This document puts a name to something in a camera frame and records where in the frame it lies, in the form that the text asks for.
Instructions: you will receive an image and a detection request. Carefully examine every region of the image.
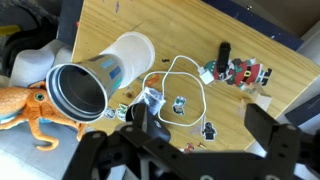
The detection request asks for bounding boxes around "orange plush octopus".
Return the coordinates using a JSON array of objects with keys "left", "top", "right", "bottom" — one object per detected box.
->
[{"left": 0, "top": 81, "right": 86, "bottom": 151}]

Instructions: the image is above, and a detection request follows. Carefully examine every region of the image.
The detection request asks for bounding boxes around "translucent white plastic container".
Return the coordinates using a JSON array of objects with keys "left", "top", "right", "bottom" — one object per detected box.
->
[{"left": 101, "top": 32, "right": 155, "bottom": 88}]

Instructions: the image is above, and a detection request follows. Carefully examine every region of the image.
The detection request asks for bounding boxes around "black ninja sticker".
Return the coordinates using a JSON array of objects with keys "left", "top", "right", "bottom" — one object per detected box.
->
[{"left": 202, "top": 122, "right": 217, "bottom": 141}]

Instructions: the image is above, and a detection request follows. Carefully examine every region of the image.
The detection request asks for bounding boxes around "black marker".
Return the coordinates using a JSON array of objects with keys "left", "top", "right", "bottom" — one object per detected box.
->
[{"left": 216, "top": 42, "right": 231, "bottom": 73}]

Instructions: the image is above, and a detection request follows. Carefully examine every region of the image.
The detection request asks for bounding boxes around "silver metal cup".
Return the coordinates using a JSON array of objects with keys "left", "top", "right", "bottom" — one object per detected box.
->
[{"left": 46, "top": 54, "right": 123, "bottom": 123}]

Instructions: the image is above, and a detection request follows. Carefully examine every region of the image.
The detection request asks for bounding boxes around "white usb cable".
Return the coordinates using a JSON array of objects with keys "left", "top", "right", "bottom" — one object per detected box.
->
[{"left": 141, "top": 54, "right": 215, "bottom": 128}]

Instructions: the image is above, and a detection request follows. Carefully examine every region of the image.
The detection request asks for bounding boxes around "blue rug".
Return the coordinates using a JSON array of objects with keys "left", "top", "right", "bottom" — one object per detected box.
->
[{"left": 202, "top": 0, "right": 303, "bottom": 51}]

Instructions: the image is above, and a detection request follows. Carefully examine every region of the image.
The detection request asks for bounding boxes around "santa paper cutout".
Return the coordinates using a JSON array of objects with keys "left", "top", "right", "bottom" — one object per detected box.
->
[{"left": 205, "top": 58, "right": 272, "bottom": 90}]

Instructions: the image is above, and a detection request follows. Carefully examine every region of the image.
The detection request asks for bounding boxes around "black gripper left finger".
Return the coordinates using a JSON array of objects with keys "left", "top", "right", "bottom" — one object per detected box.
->
[{"left": 125, "top": 103, "right": 171, "bottom": 142}]

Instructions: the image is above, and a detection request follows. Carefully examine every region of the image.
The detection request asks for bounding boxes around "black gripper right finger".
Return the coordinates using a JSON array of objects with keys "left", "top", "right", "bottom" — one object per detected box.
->
[{"left": 244, "top": 103, "right": 301, "bottom": 157}]

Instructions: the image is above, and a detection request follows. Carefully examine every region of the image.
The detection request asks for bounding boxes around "wooden table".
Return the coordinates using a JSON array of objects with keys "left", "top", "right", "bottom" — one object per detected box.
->
[{"left": 73, "top": 0, "right": 319, "bottom": 150}]

